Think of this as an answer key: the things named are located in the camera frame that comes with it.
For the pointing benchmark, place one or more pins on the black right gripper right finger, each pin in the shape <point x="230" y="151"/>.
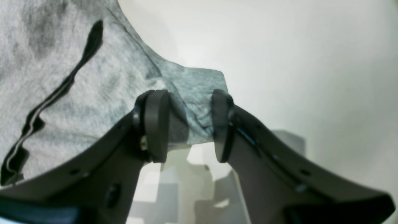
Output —
<point x="279" y="185"/>

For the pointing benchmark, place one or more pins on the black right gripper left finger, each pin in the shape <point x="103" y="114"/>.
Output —
<point x="98" y="185"/>

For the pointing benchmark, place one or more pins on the grey T-shirt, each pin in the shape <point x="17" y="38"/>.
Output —
<point x="70" y="70"/>

